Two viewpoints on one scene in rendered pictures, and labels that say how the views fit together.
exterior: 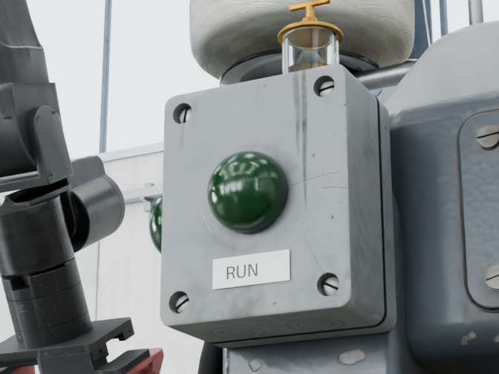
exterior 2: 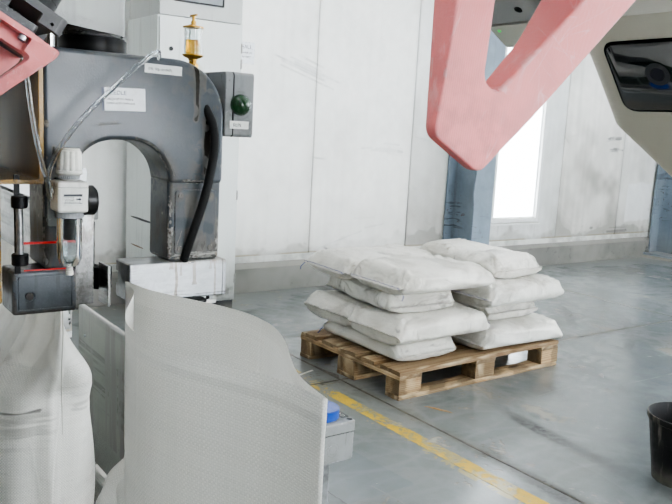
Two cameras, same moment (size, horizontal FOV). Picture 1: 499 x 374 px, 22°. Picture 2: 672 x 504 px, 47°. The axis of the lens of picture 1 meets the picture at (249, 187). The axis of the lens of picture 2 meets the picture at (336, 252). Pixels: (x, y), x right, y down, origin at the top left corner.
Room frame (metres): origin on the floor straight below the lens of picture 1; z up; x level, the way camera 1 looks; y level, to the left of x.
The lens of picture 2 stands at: (1.38, 0.67, 1.26)
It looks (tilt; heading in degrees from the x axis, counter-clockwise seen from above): 9 degrees down; 208
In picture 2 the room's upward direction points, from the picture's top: 3 degrees clockwise
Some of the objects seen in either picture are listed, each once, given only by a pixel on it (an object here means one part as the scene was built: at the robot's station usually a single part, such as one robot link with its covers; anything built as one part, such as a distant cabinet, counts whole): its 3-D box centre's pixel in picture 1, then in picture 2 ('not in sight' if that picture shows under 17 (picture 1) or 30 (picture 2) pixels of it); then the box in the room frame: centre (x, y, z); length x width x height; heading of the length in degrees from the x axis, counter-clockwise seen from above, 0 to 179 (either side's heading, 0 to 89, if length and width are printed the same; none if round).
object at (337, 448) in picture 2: not in sight; (317, 434); (0.43, 0.15, 0.81); 0.08 x 0.08 x 0.06; 64
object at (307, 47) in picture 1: (310, 75); (193, 41); (0.51, -0.03, 1.37); 0.03 x 0.02 x 0.03; 64
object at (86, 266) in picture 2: not in sight; (80, 255); (0.65, -0.10, 1.08); 0.03 x 0.01 x 0.13; 154
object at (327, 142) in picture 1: (278, 211); (227, 104); (0.45, -0.01, 1.29); 0.08 x 0.05 x 0.09; 64
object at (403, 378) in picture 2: not in sight; (430, 347); (-2.56, -0.78, 0.07); 1.20 x 0.82 x 0.14; 156
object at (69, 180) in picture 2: not in sight; (72, 211); (0.70, -0.05, 1.14); 0.05 x 0.04 x 0.16; 154
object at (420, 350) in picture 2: not in sight; (386, 333); (-2.24, -0.91, 0.20); 0.66 x 0.44 x 0.12; 64
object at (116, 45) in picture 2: not in sight; (92, 47); (0.60, -0.13, 1.35); 0.09 x 0.09 x 0.03
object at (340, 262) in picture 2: not in sight; (372, 260); (-2.37, -1.09, 0.56); 0.66 x 0.43 x 0.15; 151
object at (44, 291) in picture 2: not in sight; (39, 287); (0.70, -0.12, 1.04); 0.08 x 0.06 x 0.05; 154
